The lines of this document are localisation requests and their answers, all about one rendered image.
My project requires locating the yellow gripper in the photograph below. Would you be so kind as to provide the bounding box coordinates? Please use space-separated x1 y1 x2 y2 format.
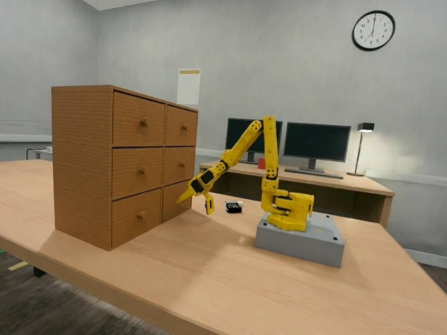
176 173 215 215

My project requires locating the white eraser with black sleeve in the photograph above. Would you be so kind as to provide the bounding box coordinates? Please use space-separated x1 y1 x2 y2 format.
225 201 244 207

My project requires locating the brown wooden chest of drawers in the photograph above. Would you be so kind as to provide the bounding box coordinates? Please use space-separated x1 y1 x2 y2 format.
51 85 199 252

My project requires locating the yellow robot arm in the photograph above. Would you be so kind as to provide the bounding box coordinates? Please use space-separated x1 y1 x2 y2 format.
199 116 312 232

